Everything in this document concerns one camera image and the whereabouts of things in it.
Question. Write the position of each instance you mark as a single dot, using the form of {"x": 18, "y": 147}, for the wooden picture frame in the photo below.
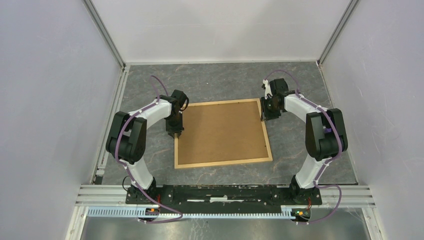
{"x": 222, "y": 163}

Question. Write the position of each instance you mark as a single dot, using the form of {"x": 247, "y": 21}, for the white slotted cable duct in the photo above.
{"x": 152, "y": 213}

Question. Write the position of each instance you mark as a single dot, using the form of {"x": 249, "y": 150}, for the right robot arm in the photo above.
{"x": 325, "y": 132}

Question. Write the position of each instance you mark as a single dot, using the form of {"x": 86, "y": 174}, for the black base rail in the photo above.
{"x": 216, "y": 199}

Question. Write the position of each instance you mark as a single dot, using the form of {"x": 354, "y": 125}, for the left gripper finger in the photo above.
{"x": 179, "y": 133}
{"x": 172, "y": 133}

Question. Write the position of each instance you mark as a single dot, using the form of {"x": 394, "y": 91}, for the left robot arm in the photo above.
{"x": 127, "y": 137}

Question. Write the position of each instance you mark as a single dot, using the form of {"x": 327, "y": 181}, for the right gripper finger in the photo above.
{"x": 264, "y": 109}
{"x": 272, "y": 115}

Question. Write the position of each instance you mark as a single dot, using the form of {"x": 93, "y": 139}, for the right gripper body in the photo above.
{"x": 270, "y": 105}

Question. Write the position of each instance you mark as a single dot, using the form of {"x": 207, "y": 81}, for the brown backing board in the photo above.
{"x": 222, "y": 132}

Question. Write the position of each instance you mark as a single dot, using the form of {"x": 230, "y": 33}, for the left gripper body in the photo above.
{"x": 174, "y": 123}

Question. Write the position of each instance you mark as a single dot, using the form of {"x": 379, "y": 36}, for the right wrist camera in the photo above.
{"x": 267, "y": 89}

